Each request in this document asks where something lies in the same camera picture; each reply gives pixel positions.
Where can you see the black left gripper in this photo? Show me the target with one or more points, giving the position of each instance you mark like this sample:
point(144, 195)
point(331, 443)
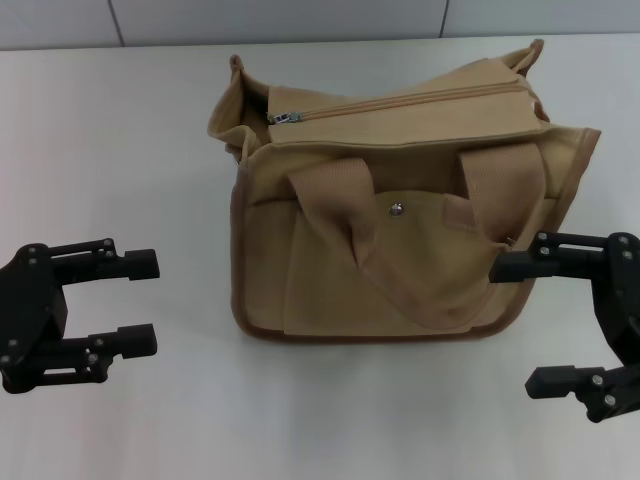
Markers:
point(35, 295)

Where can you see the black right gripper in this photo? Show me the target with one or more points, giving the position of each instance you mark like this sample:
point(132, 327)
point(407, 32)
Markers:
point(625, 310)

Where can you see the khaki canvas food bag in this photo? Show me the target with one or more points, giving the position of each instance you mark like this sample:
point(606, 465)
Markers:
point(350, 300)

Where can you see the silver metal zipper pull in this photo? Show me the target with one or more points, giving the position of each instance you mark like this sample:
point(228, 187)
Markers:
point(287, 117)

